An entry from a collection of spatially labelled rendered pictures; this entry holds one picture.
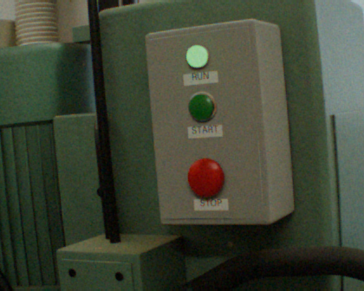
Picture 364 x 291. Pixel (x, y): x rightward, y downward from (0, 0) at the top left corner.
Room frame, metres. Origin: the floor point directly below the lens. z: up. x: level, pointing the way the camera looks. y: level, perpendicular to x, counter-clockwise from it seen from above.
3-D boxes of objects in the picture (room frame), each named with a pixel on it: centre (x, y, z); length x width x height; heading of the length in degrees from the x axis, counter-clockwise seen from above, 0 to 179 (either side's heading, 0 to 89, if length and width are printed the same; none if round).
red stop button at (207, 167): (0.53, -0.02, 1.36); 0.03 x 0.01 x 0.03; 62
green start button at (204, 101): (0.53, -0.02, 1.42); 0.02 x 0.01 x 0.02; 62
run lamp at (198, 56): (0.53, -0.02, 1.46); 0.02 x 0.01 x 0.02; 62
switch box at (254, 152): (0.56, -0.03, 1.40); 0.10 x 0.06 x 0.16; 62
